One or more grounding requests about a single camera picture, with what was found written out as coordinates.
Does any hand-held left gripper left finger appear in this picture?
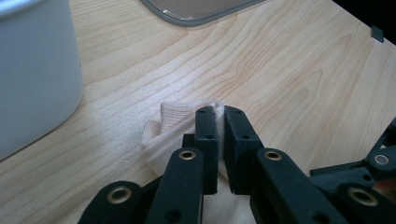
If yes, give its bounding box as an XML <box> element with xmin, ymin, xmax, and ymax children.
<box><xmin>181</xmin><ymin>105</ymin><xmax>219</xmax><ymax>196</ymax></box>

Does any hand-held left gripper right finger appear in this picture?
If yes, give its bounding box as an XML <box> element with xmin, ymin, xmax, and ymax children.
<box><xmin>222</xmin><ymin>105</ymin><xmax>266</xmax><ymax>196</ymax></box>

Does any beige sock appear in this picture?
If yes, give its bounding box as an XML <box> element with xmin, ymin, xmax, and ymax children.
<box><xmin>139</xmin><ymin>100</ymin><xmax>260</xmax><ymax>224</ymax></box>

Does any brown tray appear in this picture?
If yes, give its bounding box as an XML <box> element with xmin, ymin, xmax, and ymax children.
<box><xmin>139</xmin><ymin>0</ymin><xmax>266</xmax><ymax>28</ymax></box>

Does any white divided storage box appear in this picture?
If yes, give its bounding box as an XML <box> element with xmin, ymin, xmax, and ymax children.
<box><xmin>0</xmin><ymin>0</ymin><xmax>84</xmax><ymax>161</ymax></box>

